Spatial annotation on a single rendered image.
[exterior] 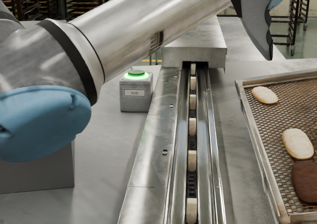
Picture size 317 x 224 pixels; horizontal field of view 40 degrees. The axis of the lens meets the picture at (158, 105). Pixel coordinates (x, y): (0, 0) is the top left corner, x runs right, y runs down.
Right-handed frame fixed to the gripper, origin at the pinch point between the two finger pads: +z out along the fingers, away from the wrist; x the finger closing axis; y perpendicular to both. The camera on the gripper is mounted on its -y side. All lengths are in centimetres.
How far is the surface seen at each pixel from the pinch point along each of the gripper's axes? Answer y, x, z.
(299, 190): -0.1, 5.9, 19.0
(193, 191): 2.3, 22.0, 21.5
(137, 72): 36, 46, 19
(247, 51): 99, 45, 54
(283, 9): 664, 183, 299
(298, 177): 2.6, 6.5, 19.5
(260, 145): 12.0, 14.0, 22.1
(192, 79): 46, 40, 30
